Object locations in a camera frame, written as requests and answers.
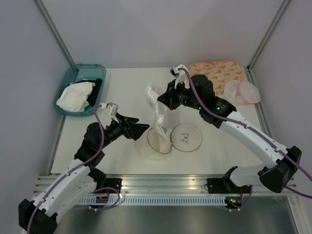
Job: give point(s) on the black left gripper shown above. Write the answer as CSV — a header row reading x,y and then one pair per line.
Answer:
x,y
135,130

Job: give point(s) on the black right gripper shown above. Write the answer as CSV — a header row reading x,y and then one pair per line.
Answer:
x,y
168,98

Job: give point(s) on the white lace bra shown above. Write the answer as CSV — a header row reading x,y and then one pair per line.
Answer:
x,y
152,93

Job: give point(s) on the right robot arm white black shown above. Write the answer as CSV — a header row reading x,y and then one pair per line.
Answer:
x,y
279,163

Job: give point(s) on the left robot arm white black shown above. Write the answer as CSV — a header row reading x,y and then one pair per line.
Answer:
x,y
80,178

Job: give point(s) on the orange floral laundry bag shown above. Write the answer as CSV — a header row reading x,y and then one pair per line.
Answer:
x,y
218,72

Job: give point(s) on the pink trimmed mesh laundry bag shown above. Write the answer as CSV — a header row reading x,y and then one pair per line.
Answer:
x,y
241,92

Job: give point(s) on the black garment in bin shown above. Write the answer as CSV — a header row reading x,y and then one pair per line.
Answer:
x,y
96,84

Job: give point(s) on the white cloth in bin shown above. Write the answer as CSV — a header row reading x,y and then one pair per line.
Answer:
x,y
74,97

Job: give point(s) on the teal plastic bin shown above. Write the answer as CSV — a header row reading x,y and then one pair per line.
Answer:
x,y
81,73

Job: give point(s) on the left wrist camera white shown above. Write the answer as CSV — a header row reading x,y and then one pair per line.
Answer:
x,y
111,110

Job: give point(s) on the aluminium front rail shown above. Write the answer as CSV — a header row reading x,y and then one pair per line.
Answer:
x,y
176,185

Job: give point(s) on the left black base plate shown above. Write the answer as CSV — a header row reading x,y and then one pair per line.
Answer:
x,y
109,185

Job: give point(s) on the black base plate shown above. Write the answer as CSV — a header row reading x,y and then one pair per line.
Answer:
x,y
109,185
220,186

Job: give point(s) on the white slotted cable duct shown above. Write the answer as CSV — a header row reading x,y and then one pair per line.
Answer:
x,y
156,201

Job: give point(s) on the right side aluminium rail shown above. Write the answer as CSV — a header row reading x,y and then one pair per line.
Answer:
x,y
260,107

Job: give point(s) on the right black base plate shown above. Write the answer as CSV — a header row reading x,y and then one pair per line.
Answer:
x,y
220,186

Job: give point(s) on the left aluminium frame post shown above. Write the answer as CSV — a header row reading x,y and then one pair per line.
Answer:
x,y
54,31

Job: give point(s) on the aluminium frame post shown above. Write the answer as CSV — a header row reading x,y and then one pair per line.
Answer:
x,y
54,31
270,31

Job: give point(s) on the right aluminium frame post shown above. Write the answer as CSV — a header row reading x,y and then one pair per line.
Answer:
x,y
270,31

